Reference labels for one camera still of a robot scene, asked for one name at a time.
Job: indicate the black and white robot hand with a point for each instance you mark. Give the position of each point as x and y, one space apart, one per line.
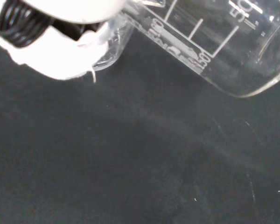
60 58

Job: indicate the black bench cloth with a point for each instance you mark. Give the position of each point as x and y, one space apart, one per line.
130 151

